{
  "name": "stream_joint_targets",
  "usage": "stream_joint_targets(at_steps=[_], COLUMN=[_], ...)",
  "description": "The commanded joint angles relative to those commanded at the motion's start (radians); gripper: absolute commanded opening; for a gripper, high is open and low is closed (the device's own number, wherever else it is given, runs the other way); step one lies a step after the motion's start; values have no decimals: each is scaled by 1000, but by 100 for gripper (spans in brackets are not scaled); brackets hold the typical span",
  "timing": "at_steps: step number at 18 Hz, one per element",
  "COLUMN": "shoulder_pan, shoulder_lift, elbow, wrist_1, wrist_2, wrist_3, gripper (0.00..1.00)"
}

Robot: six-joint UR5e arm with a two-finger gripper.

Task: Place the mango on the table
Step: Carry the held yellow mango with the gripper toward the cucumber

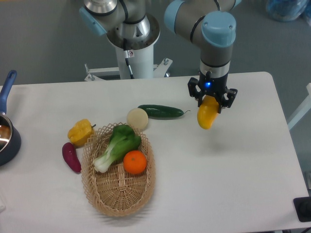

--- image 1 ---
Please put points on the white frame at right edge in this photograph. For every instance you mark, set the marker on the white frame at right edge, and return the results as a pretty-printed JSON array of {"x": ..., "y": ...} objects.
[{"x": 301, "y": 110}]

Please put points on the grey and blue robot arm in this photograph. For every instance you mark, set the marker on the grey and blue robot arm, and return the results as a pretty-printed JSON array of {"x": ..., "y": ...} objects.
[{"x": 207, "y": 24}]

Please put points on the purple eggplant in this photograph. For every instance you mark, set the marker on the purple eggplant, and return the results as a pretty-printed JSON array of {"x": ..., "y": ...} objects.
[{"x": 70, "y": 157}]

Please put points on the black device at table edge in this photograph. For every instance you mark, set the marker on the black device at table edge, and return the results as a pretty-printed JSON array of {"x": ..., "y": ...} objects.
[{"x": 303, "y": 208}]

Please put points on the dark pot with blue handle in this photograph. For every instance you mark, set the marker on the dark pot with blue handle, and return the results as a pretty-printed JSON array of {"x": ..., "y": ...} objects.
[{"x": 10, "y": 139}]

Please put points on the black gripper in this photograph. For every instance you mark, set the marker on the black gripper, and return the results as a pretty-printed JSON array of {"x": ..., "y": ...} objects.
[{"x": 212, "y": 82}]

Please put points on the orange fruit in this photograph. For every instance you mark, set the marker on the orange fruit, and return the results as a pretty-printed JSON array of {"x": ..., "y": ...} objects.
[{"x": 134, "y": 162}]

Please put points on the yellow mango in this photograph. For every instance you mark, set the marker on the yellow mango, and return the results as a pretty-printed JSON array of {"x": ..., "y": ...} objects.
[{"x": 207, "y": 112}]

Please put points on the dark green cucumber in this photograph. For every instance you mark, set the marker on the dark green cucumber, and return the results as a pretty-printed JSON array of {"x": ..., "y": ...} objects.
[{"x": 156, "y": 111}]

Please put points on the blue plastic bag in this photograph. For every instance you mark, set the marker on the blue plastic bag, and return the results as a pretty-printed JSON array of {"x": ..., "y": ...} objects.
[{"x": 289, "y": 10}]

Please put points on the woven wicker basket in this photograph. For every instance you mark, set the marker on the woven wicker basket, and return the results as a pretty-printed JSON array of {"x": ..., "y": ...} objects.
[{"x": 116, "y": 192}]

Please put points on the green bok choy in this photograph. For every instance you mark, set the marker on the green bok choy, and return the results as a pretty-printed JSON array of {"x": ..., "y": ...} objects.
[{"x": 122, "y": 141}]

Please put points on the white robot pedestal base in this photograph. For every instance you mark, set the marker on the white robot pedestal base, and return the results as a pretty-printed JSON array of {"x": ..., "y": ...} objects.
[{"x": 134, "y": 47}]

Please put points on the yellow bell pepper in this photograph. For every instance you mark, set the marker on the yellow bell pepper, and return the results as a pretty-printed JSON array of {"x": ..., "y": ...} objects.
[{"x": 80, "y": 132}]

